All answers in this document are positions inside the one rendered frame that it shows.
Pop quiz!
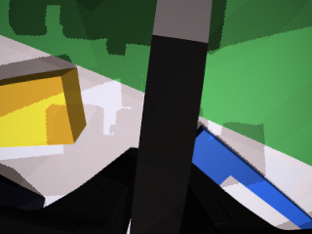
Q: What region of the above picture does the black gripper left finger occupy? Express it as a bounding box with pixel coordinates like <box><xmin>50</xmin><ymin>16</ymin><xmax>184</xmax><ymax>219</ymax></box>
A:
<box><xmin>0</xmin><ymin>148</ymin><xmax>139</xmax><ymax>234</ymax></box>

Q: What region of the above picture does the green flat mat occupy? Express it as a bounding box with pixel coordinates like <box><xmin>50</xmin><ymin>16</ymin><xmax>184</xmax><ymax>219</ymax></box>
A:
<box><xmin>0</xmin><ymin>0</ymin><xmax>312</xmax><ymax>165</ymax></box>

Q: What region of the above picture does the grey golf putter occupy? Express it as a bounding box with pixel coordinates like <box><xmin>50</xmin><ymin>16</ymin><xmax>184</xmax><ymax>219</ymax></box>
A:
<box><xmin>129</xmin><ymin>0</ymin><xmax>213</xmax><ymax>234</ymax></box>

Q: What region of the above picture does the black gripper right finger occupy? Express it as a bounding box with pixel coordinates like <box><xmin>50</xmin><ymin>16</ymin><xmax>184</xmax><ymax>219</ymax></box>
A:
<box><xmin>179</xmin><ymin>163</ymin><xmax>312</xmax><ymax>234</ymax></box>

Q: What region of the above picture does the yellow rectangular block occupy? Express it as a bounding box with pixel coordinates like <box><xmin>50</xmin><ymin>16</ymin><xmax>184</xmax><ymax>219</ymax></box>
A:
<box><xmin>0</xmin><ymin>67</ymin><xmax>86</xmax><ymax>148</ymax></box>

